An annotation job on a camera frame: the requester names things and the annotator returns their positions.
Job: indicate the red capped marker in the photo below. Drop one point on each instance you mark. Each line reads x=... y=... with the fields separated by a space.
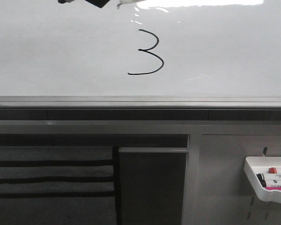
x=274 y=170

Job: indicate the white plastic tray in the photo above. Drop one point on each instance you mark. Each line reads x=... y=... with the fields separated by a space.
x=255 y=165

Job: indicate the pink whiteboard eraser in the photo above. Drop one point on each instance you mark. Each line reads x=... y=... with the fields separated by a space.
x=273 y=188

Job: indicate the lower black capped marker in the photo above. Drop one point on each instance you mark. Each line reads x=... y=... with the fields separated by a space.
x=268 y=183

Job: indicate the black capped marker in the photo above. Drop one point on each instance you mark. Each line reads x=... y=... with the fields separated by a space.
x=268 y=176
x=268 y=183

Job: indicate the white glossy whiteboard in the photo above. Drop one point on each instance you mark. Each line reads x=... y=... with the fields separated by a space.
x=154 y=53

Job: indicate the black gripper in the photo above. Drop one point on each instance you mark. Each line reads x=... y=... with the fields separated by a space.
x=97 y=3

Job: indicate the white pegboard panel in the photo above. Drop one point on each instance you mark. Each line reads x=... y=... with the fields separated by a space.
x=218 y=191

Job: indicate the grey striped fabric organizer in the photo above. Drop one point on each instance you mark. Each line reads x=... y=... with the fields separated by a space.
x=59 y=186

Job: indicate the dark grey panel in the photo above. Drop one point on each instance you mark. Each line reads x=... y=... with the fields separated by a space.
x=152 y=186

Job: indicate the upper black capped marker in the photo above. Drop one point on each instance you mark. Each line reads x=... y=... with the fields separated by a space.
x=268 y=176

